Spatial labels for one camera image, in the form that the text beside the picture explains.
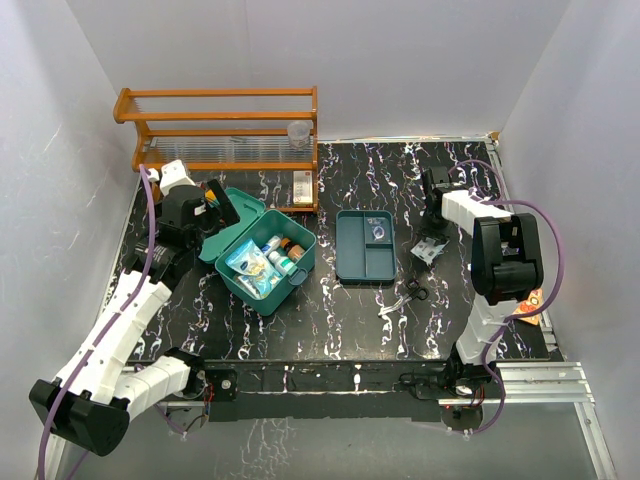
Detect teal medicine kit box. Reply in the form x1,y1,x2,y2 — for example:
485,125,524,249
200,187,316,316

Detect blue white spray can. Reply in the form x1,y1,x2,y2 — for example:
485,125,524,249
261,235,282,256

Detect cotton swab bag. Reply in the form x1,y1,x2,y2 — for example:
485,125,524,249
225,239,282,300

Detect alcohol pad sachets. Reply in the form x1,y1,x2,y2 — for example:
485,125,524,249
410,237,449,265

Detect white green pill bottle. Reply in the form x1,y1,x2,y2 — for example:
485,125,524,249
268,250,296,276

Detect brown syrup bottle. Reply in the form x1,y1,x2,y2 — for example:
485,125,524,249
280,238,305,263

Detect small clear vial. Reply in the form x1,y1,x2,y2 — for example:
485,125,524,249
367,217,390,244

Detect teal divided tray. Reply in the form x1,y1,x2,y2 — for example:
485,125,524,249
335,210,397,284

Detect black handled scissors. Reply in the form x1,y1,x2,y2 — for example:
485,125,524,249
378,279,429,317

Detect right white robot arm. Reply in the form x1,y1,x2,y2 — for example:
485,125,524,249
421,167,544,397

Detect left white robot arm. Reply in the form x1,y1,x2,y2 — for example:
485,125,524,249
29,180,240,456

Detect white upright medicine box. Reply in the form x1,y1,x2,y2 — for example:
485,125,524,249
293,171,314,206

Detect orange wooden shelf rack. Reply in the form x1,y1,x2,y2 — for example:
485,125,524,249
113,86,320,213

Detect clear plastic measuring cup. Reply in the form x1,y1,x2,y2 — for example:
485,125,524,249
287,120,312,150

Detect orange blister pack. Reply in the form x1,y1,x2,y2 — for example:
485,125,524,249
514,289,544,326

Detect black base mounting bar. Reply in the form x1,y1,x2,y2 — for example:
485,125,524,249
149,357,506,424

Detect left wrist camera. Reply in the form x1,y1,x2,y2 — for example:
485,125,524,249
148,159,195,196

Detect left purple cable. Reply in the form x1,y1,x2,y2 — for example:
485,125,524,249
35,163,186,480

